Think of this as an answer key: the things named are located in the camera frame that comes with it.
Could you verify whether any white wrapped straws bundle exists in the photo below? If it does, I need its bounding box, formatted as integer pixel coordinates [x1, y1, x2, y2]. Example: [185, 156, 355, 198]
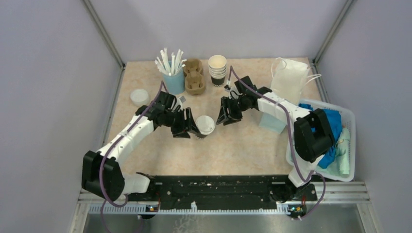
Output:
[154, 48, 187, 76]

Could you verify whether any white takeout paper bag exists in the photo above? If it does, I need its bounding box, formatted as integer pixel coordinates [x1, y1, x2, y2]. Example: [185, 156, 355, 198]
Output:
[270, 57, 322, 105]

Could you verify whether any light green cloth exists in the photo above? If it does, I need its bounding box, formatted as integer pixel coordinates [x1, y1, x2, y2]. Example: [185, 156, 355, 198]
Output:
[316, 126, 350, 177]

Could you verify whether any white plastic cup lid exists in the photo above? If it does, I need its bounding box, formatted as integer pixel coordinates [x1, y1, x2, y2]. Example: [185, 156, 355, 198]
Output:
[195, 115, 215, 135]

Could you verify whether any stack of paper cups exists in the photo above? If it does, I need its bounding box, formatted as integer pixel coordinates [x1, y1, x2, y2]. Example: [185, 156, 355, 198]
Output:
[208, 55, 227, 87]

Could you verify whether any blue cloth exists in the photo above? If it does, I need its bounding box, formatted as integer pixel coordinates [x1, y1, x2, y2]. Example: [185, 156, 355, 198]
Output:
[293, 104, 343, 169]

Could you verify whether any brown cardboard cup carrier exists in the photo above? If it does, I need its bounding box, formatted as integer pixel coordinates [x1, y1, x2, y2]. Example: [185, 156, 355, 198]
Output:
[183, 58, 206, 95]

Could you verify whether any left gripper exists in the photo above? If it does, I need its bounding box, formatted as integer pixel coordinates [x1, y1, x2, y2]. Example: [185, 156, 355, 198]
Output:
[164, 107, 200, 138]

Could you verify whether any blue straw holder cup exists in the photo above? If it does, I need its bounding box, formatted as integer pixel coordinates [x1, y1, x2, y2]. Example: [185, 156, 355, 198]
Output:
[163, 68, 185, 95]

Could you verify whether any stack of white lids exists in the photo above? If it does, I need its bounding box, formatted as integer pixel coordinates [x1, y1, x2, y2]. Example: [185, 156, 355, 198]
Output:
[130, 89, 150, 107]

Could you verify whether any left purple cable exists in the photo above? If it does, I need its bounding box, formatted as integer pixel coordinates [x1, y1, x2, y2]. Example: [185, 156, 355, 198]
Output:
[99, 81, 169, 233]

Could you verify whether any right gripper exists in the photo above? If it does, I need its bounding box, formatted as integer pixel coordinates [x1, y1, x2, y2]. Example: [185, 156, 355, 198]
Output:
[216, 96, 249, 126]

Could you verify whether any black paper coffee cup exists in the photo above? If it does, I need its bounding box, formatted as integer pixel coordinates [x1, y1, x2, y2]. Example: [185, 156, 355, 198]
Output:
[194, 129, 212, 139]

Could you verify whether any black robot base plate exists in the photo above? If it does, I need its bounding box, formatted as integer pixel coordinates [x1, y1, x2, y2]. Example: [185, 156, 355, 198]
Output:
[128, 175, 318, 211]

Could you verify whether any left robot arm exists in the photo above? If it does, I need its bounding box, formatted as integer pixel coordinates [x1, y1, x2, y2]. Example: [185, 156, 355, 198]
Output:
[81, 91, 201, 201]

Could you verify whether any white plastic basket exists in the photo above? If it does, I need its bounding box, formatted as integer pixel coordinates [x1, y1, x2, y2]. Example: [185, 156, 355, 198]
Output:
[300, 99, 356, 182]

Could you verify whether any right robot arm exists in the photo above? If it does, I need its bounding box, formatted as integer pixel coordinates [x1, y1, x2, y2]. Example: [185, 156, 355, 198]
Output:
[216, 76, 336, 200]

